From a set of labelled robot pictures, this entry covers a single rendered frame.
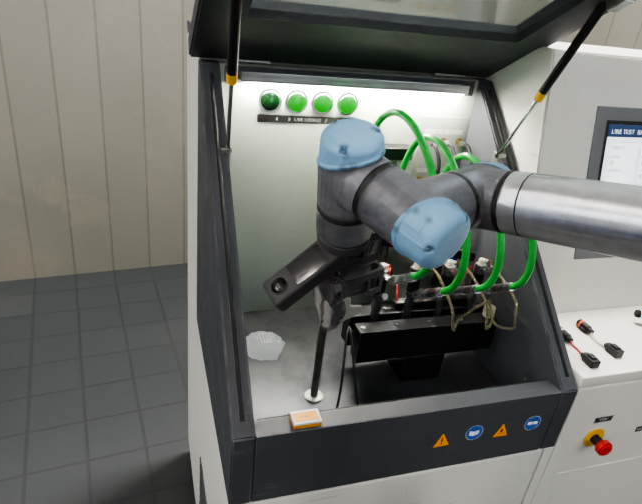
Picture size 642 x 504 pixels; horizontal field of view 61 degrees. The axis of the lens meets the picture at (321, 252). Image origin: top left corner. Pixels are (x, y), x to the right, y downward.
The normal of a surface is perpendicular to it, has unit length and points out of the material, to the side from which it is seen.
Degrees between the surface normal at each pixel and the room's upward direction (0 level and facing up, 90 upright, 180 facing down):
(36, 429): 0
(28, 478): 0
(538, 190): 47
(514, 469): 90
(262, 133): 90
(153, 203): 90
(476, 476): 90
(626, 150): 76
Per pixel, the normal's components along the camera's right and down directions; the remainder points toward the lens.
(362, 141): 0.03, -0.69
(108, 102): 0.40, 0.46
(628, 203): -0.54, -0.49
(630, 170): 0.31, 0.24
